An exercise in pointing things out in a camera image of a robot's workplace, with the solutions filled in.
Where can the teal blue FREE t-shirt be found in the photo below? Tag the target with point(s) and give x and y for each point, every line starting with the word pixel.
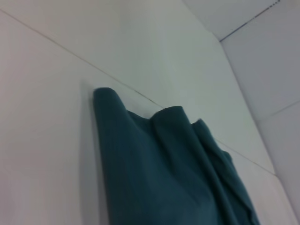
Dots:
pixel 164 175

